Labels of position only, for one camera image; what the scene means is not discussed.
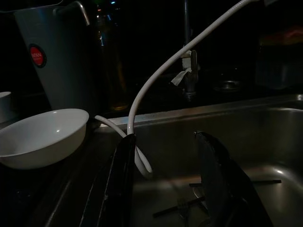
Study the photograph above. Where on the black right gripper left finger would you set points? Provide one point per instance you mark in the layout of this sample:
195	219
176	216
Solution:
118	184

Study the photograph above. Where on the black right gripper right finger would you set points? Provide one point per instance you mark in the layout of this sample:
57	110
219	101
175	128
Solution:
220	179

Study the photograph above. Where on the stainless steel sink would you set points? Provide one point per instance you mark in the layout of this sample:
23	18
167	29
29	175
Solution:
248	146

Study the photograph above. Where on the black chopstick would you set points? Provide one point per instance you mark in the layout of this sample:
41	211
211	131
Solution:
177	207

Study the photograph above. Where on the white bowl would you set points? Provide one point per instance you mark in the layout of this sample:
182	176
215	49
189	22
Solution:
40	139

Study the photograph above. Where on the round metal lid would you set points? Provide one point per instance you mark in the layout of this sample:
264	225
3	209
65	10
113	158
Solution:
227	85

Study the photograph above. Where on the metal faucet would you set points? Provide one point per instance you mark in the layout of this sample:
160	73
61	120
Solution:
191	71

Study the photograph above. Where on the glass bottle with yellow liquid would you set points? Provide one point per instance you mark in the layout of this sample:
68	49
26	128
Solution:
113	66

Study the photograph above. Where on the white pitcher with red label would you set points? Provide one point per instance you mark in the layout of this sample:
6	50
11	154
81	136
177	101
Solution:
61	63

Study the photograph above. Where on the clear container with orange lid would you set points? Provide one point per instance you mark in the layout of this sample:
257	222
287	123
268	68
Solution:
280	59

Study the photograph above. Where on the small white cup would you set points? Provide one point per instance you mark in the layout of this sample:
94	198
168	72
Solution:
5	106

